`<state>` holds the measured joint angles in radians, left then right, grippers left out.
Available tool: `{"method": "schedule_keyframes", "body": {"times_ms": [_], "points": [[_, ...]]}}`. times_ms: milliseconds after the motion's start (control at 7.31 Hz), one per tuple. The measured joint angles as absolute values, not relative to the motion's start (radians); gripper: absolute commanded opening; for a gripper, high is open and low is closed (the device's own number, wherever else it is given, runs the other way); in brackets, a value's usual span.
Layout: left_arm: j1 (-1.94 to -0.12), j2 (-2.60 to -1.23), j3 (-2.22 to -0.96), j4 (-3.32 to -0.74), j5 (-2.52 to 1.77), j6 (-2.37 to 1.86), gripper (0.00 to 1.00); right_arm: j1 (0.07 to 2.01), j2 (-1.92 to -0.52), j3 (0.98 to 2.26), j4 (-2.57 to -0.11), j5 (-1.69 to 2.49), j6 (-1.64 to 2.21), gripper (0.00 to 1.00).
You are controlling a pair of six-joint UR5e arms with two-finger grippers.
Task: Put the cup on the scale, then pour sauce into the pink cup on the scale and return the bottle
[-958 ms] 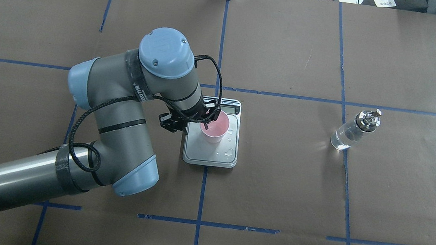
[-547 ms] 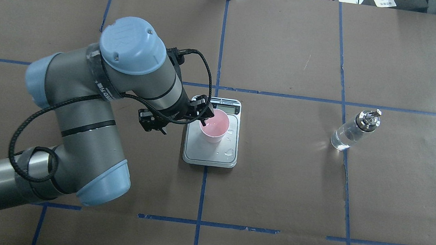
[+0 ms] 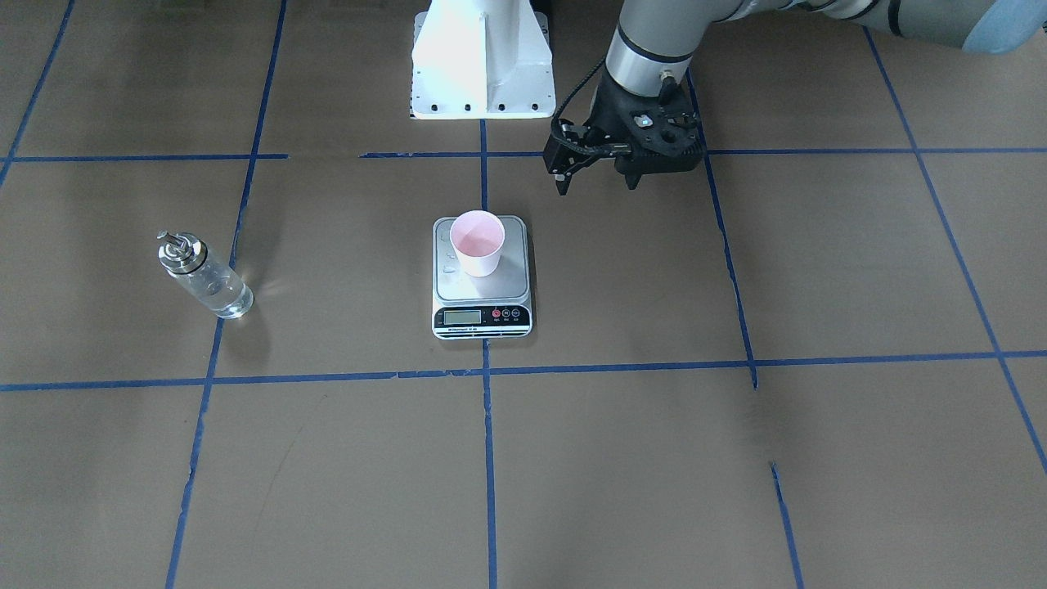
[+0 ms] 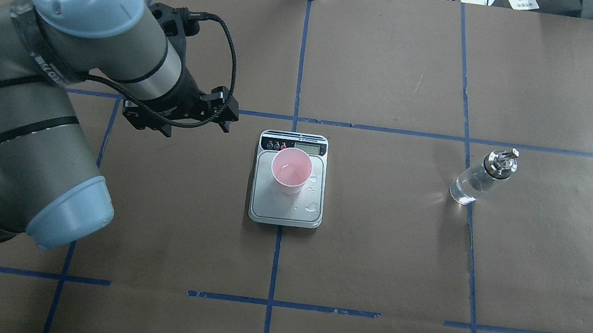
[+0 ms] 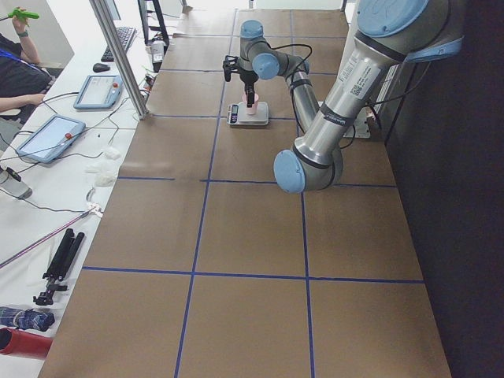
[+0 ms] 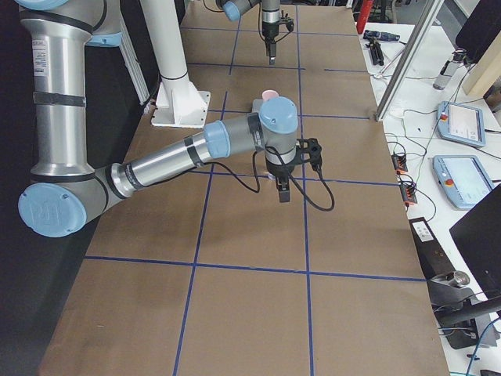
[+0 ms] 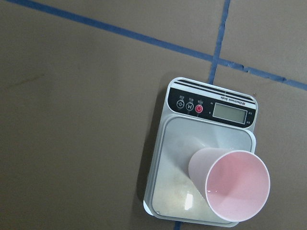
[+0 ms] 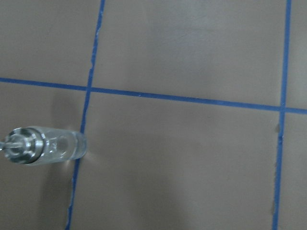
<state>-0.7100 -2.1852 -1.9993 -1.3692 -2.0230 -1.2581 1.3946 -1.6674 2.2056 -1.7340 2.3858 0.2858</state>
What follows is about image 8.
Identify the clear glass sauce bottle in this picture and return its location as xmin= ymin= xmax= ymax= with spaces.
xmin=0 ymin=126 xmax=87 ymax=165

